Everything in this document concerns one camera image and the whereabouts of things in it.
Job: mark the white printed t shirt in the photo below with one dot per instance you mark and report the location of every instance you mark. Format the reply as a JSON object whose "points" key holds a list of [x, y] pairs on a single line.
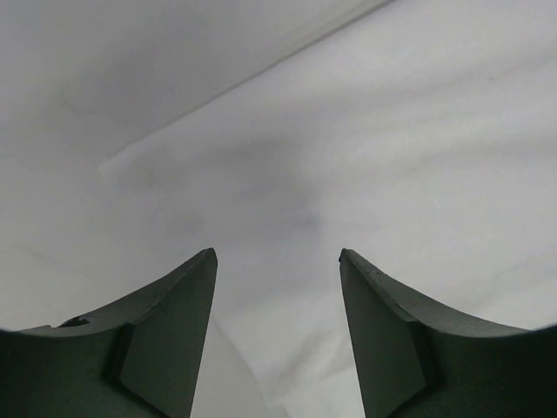
{"points": [[423, 137]]}

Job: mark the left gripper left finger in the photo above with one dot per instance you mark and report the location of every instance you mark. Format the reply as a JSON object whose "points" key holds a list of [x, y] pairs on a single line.
{"points": [[138, 356]]}

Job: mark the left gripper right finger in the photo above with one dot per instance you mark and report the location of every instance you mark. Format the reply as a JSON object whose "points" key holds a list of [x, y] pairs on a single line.
{"points": [[417, 357]]}

